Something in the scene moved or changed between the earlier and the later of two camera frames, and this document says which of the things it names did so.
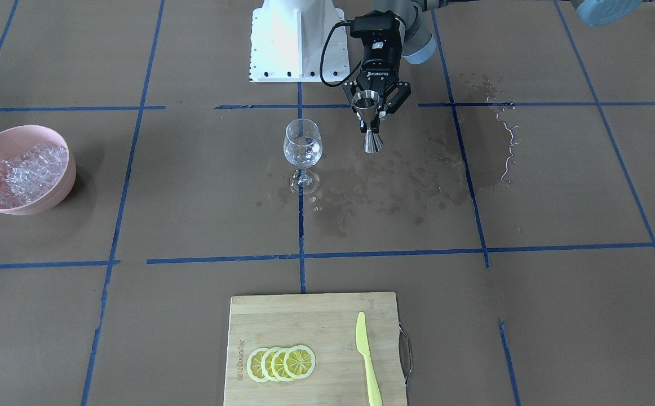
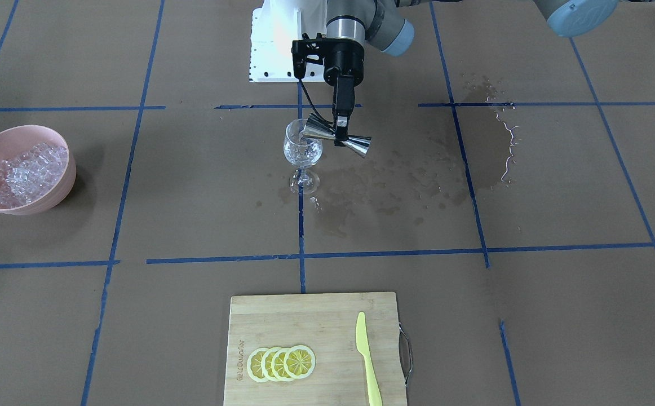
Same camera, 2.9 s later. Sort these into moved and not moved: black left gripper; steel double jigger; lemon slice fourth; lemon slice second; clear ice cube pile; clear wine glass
Moved: black left gripper; steel double jigger
Not moved: lemon slice fourth; clear ice cube pile; lemon slice second; clear wine glass
